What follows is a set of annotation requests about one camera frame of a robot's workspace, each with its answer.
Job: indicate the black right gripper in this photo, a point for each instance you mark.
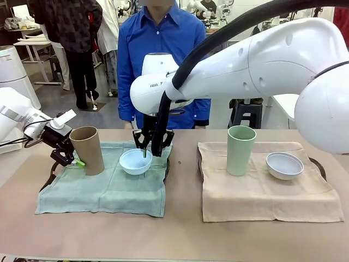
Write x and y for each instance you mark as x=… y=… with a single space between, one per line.
x=148 y=128

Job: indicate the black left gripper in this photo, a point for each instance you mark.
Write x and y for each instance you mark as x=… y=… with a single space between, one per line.
x=56 y=135

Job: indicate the light blue bowl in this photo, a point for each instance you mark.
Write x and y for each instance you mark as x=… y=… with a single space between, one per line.
x=135 y=165

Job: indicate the tan tall cup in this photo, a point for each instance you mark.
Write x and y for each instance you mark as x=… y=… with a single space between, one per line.
x=90 y=152

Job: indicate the green cloth mat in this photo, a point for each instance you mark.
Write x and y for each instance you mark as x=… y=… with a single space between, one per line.
x=81 y=196

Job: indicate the pale green tall cup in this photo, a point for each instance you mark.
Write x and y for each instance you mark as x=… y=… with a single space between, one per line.
x=241 y=155

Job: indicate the beige cloth mat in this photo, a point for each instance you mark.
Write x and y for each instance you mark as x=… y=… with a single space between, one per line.
x=267 y=199

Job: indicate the white bowl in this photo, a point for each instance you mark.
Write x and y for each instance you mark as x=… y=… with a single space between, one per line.
x=283 y=169

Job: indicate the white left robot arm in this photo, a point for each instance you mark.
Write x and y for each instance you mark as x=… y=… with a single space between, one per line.
x=13 y=109

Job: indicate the person's right forearm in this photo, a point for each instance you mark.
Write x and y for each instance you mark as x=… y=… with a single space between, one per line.
x=126 y=103

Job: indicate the person's left forearm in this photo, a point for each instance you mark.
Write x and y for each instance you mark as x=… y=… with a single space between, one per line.
x=203 y=112

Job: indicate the dark brown serving tray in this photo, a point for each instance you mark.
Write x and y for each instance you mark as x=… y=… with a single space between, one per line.
x=54 y=174
x=200 y=166

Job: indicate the person's right hand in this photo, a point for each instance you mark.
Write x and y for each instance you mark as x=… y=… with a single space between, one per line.
x=128 y=125

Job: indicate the white air purifier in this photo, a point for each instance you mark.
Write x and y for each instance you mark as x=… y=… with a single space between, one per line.
x=13 y=68

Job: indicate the black stool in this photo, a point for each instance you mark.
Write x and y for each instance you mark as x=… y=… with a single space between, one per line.
x=245 y=113

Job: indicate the white background table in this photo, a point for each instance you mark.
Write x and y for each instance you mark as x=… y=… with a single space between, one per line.
x=32 y=43

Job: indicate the person in blue shirt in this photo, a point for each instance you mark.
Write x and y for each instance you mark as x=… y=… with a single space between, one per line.
x=158 y=35

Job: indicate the person in dark patterned jacket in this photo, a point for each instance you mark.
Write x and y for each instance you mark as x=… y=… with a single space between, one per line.
x=73 y=32

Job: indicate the person in white coat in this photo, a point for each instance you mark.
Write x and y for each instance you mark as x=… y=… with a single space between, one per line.
x=110 y=32

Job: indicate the white side table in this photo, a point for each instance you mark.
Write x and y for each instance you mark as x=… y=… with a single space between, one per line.
x=280 y=106

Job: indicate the person in black clothes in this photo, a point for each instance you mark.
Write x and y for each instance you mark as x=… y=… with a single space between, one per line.
x=208 y=9

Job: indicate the person in red jacket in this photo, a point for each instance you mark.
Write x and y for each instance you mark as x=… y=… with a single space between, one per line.
x=342 y=27

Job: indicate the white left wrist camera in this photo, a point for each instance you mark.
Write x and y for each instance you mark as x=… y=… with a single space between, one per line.
x=64 y=118

